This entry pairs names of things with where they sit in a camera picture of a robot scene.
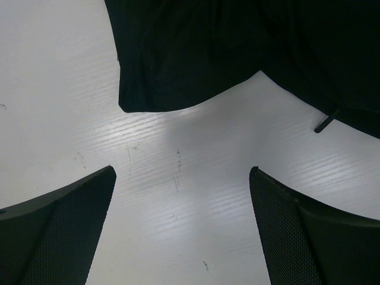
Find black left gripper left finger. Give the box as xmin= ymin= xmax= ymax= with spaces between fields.
xmin=1 ymin=166 xmax=116 ymax=284

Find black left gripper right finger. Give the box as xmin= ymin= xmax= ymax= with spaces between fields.
xmin=249 ymin=167 xmax=379 ymax=284

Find black shorts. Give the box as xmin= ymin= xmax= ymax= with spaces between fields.
xmin=106 ymin=0 xmax=379 ymax=137

